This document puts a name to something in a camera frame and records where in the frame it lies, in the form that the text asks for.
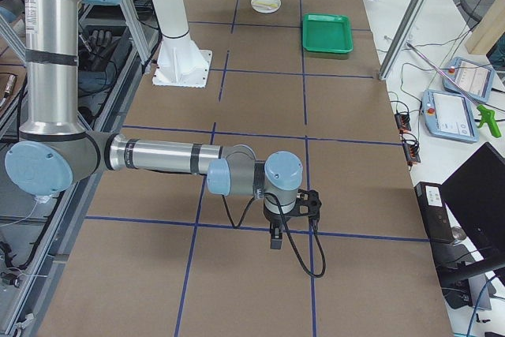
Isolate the black computer box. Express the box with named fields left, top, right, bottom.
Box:
left=414, top=182, right=453, bottom=244

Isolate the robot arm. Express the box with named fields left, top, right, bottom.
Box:
left=5, top=0, right=303, bottom=249

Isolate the green plastic tray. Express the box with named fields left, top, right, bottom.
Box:
left=301, top=13, right=354, bottom=54

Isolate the black usb hub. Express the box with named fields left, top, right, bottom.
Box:
left=402, top=142, right=421, bottom=167
left=395, top=112, right=411, bottom=133

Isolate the near teach pendant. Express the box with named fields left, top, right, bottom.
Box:
left=421, top=89, right=479, bottom=144

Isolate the green handled reacher grabber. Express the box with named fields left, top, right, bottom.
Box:
left=406, top=41, right=503, bottom=139

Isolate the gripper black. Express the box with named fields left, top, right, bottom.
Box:
left=264, top=205, right=295, bottom=249

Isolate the aluminium profile post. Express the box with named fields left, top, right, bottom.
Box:
left=378, top=0, right=427, bottom=81

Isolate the far teach pendant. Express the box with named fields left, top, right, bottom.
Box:
left=442, top=57, right=496, bottom=103

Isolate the teach pendant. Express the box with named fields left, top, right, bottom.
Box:
left=421, top=89, right=479, bottom=144
left=442, top=57, right=496, bottom=103

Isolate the yellow plastic spoon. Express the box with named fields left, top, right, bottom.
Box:
left=253, top=4, right=278, bottom=10

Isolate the black monitor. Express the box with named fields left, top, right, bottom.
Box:
left=439, top=142, right=504, bottom=286

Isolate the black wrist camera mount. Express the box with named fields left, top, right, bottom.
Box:
left=290, top=189, right=322, bottom=222

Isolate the white camera stand pillar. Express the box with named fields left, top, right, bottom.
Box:
left=152, top=0, right=212, bottom=88

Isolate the white round plate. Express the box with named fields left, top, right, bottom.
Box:
left=250, top=0, right=282, bottom=13

